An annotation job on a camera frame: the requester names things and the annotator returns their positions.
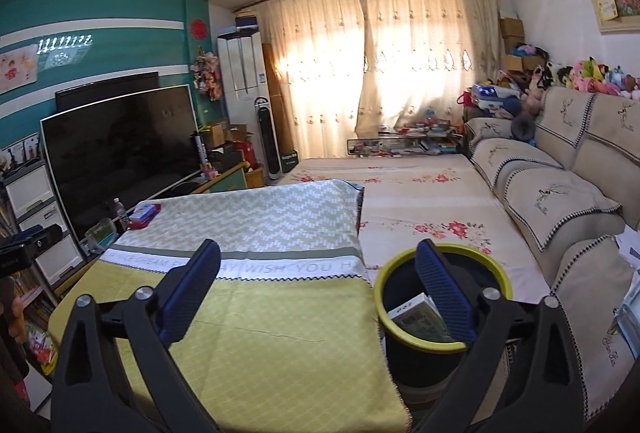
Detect cream embroidered curtain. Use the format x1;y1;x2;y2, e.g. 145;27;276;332
352;0;502;136
260;0;371;158

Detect yellow green patterned tablecloth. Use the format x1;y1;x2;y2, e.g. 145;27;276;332
50;179;413;433

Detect stack of cardboard boxes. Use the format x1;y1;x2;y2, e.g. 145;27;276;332
499;17;546;71

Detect white and black tower fan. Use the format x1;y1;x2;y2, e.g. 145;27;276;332
254;97;282;180

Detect black bin with yellow rim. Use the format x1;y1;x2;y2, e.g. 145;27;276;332
374;243;513;389

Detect pile of colourful books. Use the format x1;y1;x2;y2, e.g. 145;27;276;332
20;283;61;374

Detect teal television stand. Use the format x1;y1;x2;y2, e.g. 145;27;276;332
175;163;251;196

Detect tall brown cardboard panel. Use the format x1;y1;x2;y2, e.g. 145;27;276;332
261;43;296;158

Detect photo prints on wall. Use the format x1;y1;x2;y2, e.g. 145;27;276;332
0;133;41;174

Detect red canister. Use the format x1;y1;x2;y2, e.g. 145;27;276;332
235;140;258;168

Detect clear plastic bag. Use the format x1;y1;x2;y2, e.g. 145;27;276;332
612;273;640;339

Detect open cardboard box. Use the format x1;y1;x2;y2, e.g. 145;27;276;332
200;122;248;148

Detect pink wall poster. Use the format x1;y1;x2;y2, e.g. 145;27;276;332
0;50;40;94

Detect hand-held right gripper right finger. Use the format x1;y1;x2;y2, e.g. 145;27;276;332
415;239;596;433

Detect white standing air conditioner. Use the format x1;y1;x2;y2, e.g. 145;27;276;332
216;31;266;164

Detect white floral bed sheet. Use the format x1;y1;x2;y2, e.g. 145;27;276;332
280;156;551;304

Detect clear glass container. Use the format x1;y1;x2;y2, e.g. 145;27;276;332
84;220;117;256

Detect black tube with white print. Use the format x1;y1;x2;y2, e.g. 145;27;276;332
192;133;207;171

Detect large black television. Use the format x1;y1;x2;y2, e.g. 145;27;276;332
40;84;201;241

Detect glass coffee table with books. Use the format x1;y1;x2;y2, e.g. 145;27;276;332
346;128;463;158

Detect green and white carton box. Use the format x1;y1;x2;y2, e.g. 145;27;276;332
390;293;453;344

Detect dark boxes on air conditioner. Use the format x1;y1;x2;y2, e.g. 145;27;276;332
235;8;261;34

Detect white papers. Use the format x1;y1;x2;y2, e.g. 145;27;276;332
617;230;640;264

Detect clear water bottle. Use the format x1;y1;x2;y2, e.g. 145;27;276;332
111;198;130;231

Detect beige sofa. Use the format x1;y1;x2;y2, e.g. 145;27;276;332
462;85;640;424

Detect person's left hand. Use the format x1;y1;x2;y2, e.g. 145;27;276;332
0;280;25;349

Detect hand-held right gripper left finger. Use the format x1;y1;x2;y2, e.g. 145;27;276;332
50;239;222;433

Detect hanging flower decoration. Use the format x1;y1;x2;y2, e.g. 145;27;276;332
190;45;223;101

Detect dark grey round cushion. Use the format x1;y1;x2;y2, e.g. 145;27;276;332
512;110;538;141

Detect blue star print bag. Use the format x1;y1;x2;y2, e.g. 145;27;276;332
470;83;521;108

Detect pile of plush toys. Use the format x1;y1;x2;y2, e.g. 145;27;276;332
520;55;640;101

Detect small black television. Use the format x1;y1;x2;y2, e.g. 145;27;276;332
55;72;160;114

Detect white drawer cabinet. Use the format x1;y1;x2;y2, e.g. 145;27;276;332
2;160;88;286

